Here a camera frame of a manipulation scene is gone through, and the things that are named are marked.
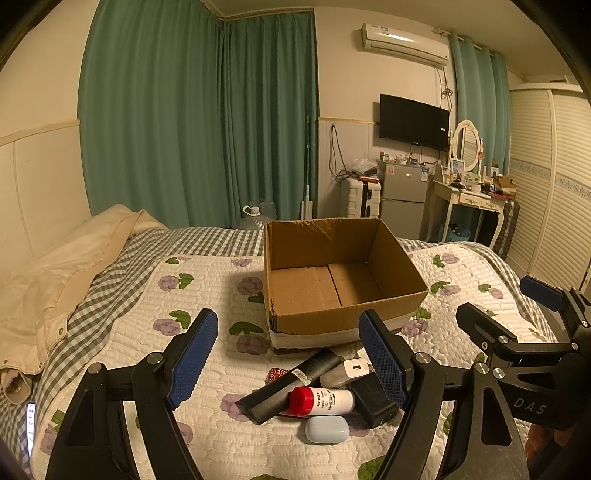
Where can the blue bin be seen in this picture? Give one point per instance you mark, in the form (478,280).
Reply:
(458,233)

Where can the light teal curtain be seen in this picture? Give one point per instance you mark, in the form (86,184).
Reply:
(480,106)

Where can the dark green curtain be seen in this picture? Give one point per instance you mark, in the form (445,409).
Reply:
(272,115)
(147,115)

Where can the white floral quilt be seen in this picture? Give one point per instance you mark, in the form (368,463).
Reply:
(207,281)

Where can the white charger plug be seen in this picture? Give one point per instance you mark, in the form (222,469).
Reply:
(351,370)

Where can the white slatted wardrobe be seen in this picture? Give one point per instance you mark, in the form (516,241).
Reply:
(549,184)

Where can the smartphone with lit screen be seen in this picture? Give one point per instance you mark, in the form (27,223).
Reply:
(31,429)

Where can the clear water jug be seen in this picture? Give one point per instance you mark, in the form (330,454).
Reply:
(256,217)

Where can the beige padded jacket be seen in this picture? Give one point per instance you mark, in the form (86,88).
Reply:
(60,277)

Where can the silver small fridge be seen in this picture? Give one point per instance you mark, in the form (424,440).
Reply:
(404,194)

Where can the black power adapter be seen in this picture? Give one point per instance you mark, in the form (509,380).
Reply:
(369,398)

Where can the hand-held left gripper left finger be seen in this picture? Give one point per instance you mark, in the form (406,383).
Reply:
(193,364)

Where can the small brown cardboard box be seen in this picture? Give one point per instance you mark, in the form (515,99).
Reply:
(504,183)

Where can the white oval mirror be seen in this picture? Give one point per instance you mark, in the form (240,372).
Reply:
(466,143)

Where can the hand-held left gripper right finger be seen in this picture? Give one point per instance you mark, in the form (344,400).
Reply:
(382,364)

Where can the white mop stick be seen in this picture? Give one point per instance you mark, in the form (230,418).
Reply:
(306,194)

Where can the white wall air conditioner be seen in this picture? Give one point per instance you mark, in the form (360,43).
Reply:
(401,44)

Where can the long black rectangular case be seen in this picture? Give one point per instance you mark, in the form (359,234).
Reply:
(277,392)

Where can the black wall television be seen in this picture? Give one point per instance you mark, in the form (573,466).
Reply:
(413,122)

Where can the clear plastic bag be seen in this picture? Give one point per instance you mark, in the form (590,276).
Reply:
(362,167)

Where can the white tube with red cap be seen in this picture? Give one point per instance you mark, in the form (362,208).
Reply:
(330,400)

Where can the flat red packet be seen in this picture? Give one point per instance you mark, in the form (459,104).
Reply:
(288,414)

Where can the green checked bedsheet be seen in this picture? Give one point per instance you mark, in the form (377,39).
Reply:
(120,272)

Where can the dark suitcase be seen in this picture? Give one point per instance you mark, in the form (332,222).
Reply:
(509,226)

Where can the small red patterned packet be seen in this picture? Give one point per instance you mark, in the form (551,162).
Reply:
(275,375)

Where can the light blue earbuds case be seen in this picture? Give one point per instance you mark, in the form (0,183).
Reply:
(327,429)

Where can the white dressing table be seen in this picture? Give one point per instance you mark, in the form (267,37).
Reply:
(468,198)

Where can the white bed headboard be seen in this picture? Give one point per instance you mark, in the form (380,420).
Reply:
(41,184)

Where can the white ribbed suitcase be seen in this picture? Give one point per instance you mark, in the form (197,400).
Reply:
(355,198)

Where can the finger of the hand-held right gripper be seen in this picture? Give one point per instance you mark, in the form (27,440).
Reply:
(480,323)
(542,293)

